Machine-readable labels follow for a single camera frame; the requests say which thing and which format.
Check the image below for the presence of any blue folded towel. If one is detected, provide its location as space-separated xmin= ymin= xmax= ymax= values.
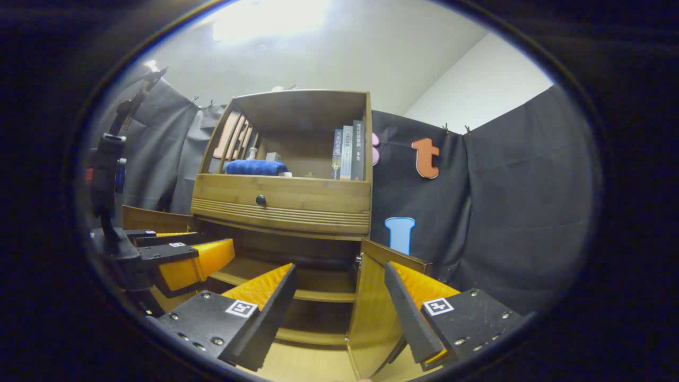
xmin=223 ymin=159 xmax=290 ymax=176

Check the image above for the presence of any black spine book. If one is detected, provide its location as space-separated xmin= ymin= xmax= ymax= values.
xmin=350 ymin=120 xmax=367 ymax=181

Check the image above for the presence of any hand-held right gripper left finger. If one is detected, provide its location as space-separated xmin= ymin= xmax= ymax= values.
xmin=158 ymin=263 xmax=299 ymax=372

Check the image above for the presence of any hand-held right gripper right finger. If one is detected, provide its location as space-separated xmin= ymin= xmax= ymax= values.
xmin=384 ymin=261 xmax=526 ymax=372

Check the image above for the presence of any pale blue spine book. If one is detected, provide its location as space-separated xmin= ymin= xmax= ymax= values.
xmin=341 ymin=125 xmax=354 ymax=181

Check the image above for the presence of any wooden drawer with black knob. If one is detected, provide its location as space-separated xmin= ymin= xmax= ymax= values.
xmin=191 ymin=173 xmax=373 ymax=237

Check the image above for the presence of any wooden double-door shoe cabinet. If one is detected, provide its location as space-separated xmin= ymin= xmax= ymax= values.
xmin=191 ymin=89 xmax=373 ymax=348

